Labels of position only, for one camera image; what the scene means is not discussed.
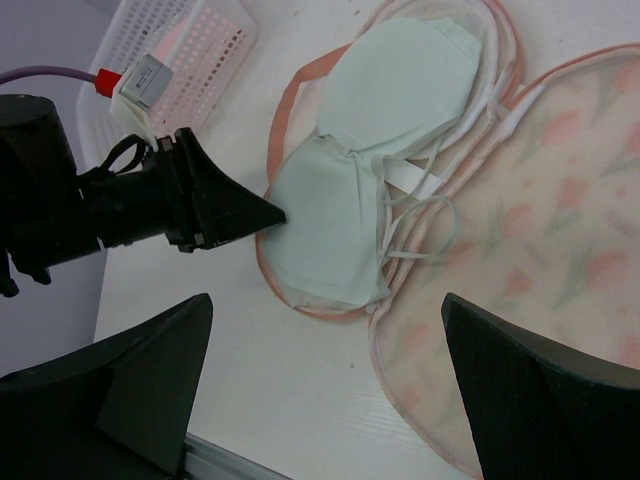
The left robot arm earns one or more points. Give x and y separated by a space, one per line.
50 214

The aluminium table front rail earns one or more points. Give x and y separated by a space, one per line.
203 460

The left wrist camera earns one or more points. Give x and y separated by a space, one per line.
134 93

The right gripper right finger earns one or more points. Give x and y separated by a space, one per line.
539 409

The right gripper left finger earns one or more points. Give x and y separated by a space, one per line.
116 409

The mint green bra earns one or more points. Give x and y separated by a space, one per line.
398 87

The white plastic basket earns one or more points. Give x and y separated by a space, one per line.
138 27

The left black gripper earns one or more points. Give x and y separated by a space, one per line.
176 191

